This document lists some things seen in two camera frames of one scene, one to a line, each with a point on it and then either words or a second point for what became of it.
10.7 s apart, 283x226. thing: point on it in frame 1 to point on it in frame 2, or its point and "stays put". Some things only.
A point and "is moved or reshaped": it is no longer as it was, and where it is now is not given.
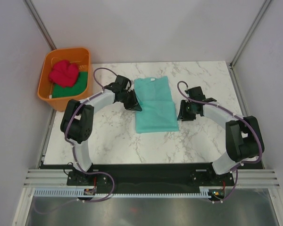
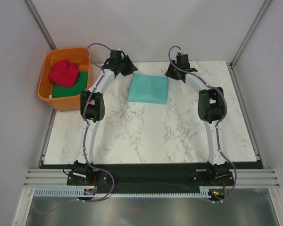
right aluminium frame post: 255,20 stays put
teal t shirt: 159,113 is moved or reshaped
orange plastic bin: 66,74 stays put
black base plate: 146,177 stays put
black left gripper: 134,105 to 130,68
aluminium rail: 59,177 stays put
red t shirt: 64,74 stays put
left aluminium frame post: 40,24 stays put
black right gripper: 183,116 to 169,72
